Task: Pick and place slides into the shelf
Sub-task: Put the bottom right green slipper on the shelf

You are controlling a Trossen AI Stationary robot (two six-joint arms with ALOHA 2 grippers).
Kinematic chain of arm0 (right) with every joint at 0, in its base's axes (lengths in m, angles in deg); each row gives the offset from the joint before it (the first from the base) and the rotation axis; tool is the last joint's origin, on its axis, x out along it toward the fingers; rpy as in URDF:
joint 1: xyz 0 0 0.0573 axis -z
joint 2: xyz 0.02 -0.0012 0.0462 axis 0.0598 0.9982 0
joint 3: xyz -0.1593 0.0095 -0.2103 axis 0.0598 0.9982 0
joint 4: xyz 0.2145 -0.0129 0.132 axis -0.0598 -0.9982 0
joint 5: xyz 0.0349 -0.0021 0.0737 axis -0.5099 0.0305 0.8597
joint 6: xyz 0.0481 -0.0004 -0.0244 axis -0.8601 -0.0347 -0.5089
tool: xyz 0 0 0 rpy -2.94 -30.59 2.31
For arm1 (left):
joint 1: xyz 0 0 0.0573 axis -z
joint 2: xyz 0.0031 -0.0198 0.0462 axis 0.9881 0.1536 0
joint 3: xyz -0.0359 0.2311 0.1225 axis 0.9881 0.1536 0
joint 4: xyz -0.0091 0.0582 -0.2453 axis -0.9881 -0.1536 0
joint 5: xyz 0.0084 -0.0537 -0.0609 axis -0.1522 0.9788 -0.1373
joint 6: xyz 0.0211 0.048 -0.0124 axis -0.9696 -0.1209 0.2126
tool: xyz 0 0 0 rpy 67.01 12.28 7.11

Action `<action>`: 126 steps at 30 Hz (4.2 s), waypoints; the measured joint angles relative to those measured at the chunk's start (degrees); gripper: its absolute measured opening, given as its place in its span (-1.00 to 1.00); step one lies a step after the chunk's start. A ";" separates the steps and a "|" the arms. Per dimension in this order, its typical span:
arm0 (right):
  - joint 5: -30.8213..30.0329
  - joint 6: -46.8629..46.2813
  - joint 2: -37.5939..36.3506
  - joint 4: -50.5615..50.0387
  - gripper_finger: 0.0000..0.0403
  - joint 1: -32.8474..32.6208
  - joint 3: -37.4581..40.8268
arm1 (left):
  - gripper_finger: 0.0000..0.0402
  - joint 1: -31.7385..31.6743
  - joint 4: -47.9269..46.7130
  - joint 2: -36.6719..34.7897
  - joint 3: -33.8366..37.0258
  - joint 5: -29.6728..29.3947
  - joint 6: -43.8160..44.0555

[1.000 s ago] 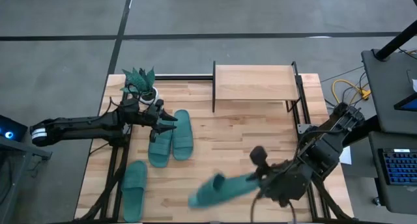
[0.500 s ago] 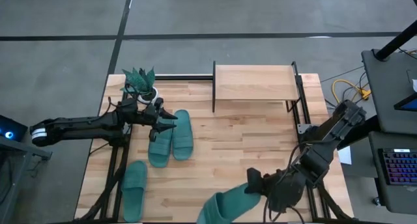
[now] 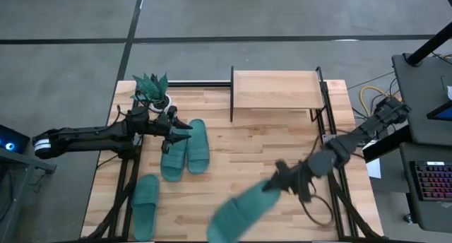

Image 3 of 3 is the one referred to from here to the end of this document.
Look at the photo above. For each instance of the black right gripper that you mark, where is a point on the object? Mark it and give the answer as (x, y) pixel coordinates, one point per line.
(296, 179)

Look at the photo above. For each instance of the snake plant in white pot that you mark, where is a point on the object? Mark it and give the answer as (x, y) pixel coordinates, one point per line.
(152, 87)

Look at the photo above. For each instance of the black backlit keyboard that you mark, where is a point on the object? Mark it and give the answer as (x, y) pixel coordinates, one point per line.
(432, 181)

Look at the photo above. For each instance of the grey metal stand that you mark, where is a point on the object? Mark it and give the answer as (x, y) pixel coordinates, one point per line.
(28, 161)

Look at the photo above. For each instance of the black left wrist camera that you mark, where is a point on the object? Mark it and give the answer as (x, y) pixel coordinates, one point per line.
(172, 111)

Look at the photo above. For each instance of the teal rubber slide sandal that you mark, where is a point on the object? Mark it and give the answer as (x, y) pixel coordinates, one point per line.
(173, 165)
(197, 147)
(144, 207)
(240, 211)

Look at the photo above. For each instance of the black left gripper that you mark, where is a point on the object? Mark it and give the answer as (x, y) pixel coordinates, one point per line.
(162, 125)

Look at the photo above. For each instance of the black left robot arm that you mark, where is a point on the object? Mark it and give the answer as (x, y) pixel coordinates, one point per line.
(88, 135)

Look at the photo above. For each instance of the grey workstation desk top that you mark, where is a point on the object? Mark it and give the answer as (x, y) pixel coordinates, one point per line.
(416, 94)

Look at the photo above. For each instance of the black aluminium rig frame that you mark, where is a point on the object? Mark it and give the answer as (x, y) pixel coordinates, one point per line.
(197, 83)

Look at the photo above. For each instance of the white paper sheet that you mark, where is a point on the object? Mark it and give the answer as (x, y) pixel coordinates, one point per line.
(374, 169)

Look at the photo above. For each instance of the black desk pole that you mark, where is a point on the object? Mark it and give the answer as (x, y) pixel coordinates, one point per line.
(427, 45)

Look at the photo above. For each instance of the black monitor with blue screen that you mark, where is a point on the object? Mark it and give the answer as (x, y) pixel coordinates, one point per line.
(443, 113)

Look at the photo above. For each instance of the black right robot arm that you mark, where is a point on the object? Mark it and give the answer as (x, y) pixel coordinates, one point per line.
(356, 138)

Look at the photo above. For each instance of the wooden shelf with black legs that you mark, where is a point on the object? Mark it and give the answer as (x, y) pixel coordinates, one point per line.
(277, 89)

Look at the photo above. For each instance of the grey keyboard shelf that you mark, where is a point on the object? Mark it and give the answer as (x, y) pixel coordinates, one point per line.
(409, 214)

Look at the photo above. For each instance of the black computer with blue light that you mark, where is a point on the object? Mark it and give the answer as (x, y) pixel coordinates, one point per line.
(14, 138)

